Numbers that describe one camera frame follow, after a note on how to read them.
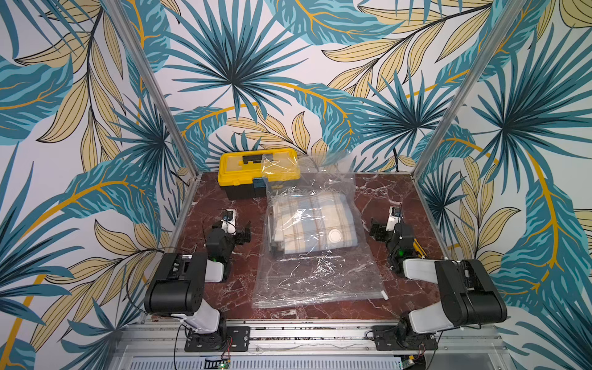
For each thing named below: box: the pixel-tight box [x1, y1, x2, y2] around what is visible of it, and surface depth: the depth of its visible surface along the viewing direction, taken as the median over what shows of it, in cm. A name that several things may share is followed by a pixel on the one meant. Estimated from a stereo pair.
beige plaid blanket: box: [269, 191, 359, 255], surface depth 92 cm
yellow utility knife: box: [412, 237, 428, 259], surface depth 94 cm
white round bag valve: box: [326, 228, 343, 243], surface depth 90 cm
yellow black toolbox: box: [217, 148, 301, 201], surface depth 100 cm
